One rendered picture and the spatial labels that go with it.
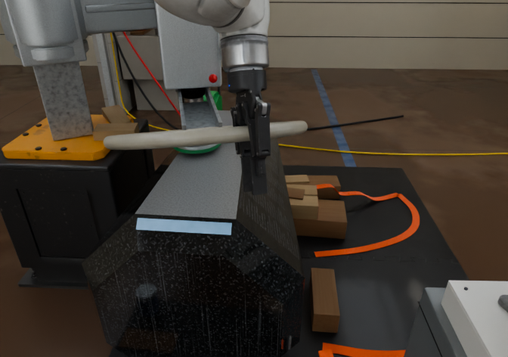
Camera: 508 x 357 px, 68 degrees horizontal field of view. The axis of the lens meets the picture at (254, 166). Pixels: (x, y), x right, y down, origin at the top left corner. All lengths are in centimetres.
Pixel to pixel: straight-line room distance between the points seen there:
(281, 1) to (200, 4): 575
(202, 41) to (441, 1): 564
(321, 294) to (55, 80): 160
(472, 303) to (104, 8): 178
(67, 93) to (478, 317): 180
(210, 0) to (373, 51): 611
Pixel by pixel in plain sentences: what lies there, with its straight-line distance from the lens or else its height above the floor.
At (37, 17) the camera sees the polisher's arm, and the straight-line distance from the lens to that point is 188.
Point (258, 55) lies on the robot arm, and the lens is 71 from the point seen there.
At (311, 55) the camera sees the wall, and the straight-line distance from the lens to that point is 648.
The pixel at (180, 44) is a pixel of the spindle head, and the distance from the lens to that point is 146.
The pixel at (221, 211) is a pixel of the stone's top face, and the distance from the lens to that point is 127.
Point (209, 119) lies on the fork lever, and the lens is 132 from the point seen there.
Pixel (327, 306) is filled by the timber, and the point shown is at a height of 14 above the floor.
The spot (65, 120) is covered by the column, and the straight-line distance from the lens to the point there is 205.
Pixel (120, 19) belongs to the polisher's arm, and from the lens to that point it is 201.
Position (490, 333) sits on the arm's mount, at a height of 88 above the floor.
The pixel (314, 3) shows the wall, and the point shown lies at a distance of 636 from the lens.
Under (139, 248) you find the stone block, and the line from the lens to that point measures 129.
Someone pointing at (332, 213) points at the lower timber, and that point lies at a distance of 247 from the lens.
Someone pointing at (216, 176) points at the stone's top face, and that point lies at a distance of 147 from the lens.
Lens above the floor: 155
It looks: 28 degrees down
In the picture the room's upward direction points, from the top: straight up
